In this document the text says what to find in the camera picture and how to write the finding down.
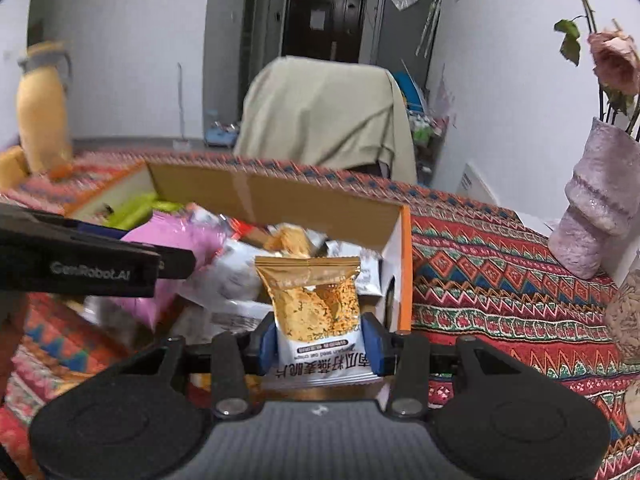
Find beige thermos jug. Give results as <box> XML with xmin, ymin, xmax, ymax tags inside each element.
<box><xmin>15</xmin><ymin>40</ymin><xmax>73</xmax><ymax>173</ymax></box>

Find pink vase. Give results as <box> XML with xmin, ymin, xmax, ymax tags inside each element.
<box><xmin>547</xmin><ymin>116</ymin><xmax>640</xmax><ymax>279</ymax></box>

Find orange cardboard box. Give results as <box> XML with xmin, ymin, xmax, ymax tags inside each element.
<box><xmin>65</xmin><ymin>160</ymin><xmax>414</xmax><ymax>336</ymax></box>

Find small golden crisp packet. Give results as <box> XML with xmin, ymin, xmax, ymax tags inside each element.
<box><xmin>262</xmin><ymin>224</ymin><xmax>313</xmax><ymax>260</ymax></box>

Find silver snack packet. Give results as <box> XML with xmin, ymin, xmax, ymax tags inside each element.
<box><xmin>325</xmin><ymin>240</ymin><xmax>386</xmax><ymax>296</ymax></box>

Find blue floor tray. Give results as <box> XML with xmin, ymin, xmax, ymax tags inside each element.
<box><xmin>204</xmin><ymin>122</ymin><xmax>241</xmax><ymax>148</ymax></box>

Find yellow cup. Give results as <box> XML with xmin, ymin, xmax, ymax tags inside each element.
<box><xmin>0</xmin><ymin>146</ymin><xmax>30</xmax><ymax>188</ymax></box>

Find dried pink roses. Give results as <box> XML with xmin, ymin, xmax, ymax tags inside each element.
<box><xmin>535</xmin><ymin>0</ymin><xmax>640</xmax><ymax>133</ymax></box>

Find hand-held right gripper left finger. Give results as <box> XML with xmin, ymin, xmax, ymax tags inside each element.
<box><xmin>107</xmin><ymin>312</ymin><xmax>279</xmax><ymax>419</ymax></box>

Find gold and white snack packet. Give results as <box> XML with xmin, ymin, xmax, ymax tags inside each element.
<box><xmin>254</xmin><ymin>255</ymin><xmax>383</xmax><ymax>388</ymax></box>

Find grey refrigerator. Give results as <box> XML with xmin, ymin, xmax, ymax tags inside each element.
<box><xmin>372</xmin><ymin>0</ymin><xmax>441</xmax><ymax>91</ymax></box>

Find pink snack packet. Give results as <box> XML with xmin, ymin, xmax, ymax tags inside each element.
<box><xmin>107</xmin><ymin>210</ymin><xmax>226</xmax><ymax>328</ymax></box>

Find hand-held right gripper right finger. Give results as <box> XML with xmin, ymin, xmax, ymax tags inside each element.
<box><xmin>362</xmin><ymin>312</ymin><xmax>547</xmax><ymax>419</ymax></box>

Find crumpled white snack packet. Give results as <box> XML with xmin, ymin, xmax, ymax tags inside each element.
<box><xmin>180</xmin><ymin>237</ymin><xmax>273</xmax><ymax>306</ymax></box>

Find blue plastic item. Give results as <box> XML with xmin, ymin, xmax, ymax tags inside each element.
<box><xmin>392</xmin><ymin>71</ymin><xmax>426</xmax><ymax>111</ymax></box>

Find chair with beige cloth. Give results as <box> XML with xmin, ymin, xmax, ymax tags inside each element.
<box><xmin>234</xmin><ymin>56</ymin><xmax>418</xmax><ymax>183</ymax></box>

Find mop stick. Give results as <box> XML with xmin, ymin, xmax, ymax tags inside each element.
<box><xmin>176</xmin><ymin>62</ymin><xmax>187</xmax><ymax>138</ymax></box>

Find dark door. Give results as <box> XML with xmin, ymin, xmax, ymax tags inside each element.
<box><xmin>282</xmin><ymin>0</ymin><xmax>368</xmax><ymax>65</ymax></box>

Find flat white snack packet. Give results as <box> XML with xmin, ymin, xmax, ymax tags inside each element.
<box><xmin>170</xmin><ymin>300</ymin><xmax>273</xmax><ymax>346</ymax></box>

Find green snack packet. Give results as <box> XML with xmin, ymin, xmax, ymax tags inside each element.
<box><xmin>105</xmin><ymin>192</ymin><xmax>183</xmax><ymax>228</ymax></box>

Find hanging white umbrella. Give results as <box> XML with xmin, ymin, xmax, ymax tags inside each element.
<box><xmin>416</xmin><ymin>0</ymin><xmax>443</xmax><ymax>58</ymax></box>

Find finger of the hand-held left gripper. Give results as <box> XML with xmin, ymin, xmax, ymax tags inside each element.
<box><xmin>0</xmin><ymin>230</ymin><xmax>197</xmax><ymax>298</ymax></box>
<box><xmin>0</xmin><ymin>203</ymin><xmax>129</xmax><ymax>241</ymax></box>

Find orange patterned snack packet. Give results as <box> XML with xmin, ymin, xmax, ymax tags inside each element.
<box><xmin>217</xmin><ymin>212</ymin><xmax>271</xmax><ymax>248</ymax></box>

